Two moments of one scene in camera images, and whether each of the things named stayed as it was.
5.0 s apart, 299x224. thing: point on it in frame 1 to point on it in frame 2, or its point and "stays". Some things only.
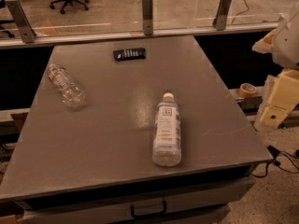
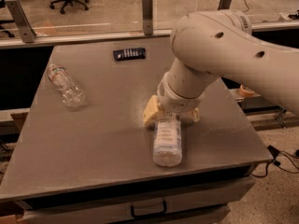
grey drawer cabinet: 196,203 stays
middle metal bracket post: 148,13 stays
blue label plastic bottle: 167,150 stays
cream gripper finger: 264,44 to 195,113
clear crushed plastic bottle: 71,93 stays
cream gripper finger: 284,97 to 150,109
